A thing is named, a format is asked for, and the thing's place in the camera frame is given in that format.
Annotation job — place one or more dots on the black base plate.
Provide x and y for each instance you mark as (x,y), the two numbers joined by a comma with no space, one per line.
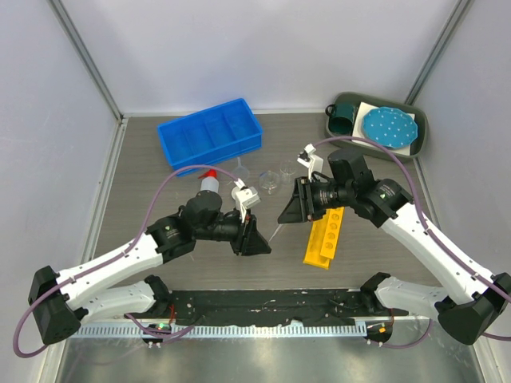
(267,308)

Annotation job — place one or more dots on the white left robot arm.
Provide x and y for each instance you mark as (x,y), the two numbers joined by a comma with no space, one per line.
(63,301)

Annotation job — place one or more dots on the dark green mug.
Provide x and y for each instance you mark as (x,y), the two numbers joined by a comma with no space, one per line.
(341,118)

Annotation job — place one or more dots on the white slotted cable duct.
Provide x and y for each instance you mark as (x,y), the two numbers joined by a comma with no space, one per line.
(293,330)

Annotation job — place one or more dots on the white square plate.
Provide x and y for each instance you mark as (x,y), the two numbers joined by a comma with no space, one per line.
(363,109)

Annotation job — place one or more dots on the blue polka dot plate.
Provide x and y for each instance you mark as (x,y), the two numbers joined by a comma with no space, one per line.
(390,127)

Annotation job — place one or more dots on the white wash bottle red cap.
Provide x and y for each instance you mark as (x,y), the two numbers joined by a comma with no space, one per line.
(209,181)

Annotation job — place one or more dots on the yellow test tube rack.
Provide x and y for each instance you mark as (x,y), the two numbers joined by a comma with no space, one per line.
(323,239)

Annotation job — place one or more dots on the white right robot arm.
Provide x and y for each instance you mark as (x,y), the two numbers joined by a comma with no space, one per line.
(470,297)

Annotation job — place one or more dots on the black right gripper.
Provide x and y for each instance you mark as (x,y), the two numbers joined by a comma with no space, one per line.
(302,207)

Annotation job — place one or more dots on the tall clear glass beaker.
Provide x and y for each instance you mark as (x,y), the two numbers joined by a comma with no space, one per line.
(287,171)

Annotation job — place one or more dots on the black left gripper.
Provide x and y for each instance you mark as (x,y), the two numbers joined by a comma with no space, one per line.
(252,241)

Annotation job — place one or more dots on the blue plastic divided bin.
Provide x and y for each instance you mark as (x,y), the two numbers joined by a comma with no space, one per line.
(210,136)

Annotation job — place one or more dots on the grey-green plastic tray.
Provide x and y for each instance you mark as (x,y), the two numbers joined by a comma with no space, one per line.
(420,118)

